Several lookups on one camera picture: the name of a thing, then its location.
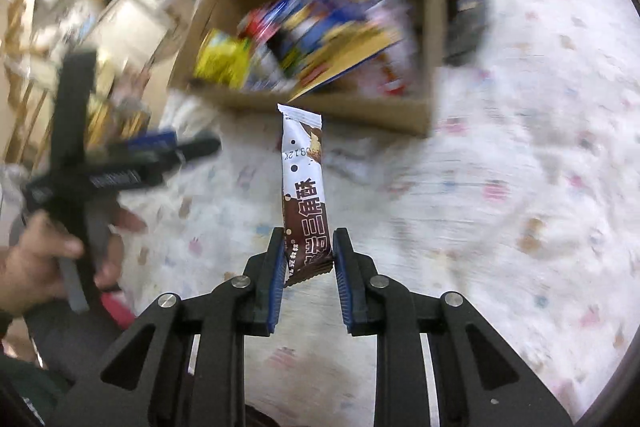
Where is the left hand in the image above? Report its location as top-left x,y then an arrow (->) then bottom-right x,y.
0,200 -> 149,318

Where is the floral white bed quilt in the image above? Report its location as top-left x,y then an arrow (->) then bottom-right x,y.
120,0 -> 639,426

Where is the white red snack bag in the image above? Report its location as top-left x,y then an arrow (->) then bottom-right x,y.
357,43 -> 418,98

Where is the brown cardboard box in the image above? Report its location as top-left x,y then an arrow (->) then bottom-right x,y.
170,0 -> 444,135

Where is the dark striped cloth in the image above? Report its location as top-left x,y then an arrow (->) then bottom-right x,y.
445,0 -> 490,67

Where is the yellow triangular snack bag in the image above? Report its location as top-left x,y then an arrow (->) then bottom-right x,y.
193,29 -> 252,91

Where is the blue chip bag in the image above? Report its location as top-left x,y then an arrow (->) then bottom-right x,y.
266,0 -> 416,101

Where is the brown white wafer bar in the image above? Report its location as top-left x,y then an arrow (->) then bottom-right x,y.
278,104 -> 333,286

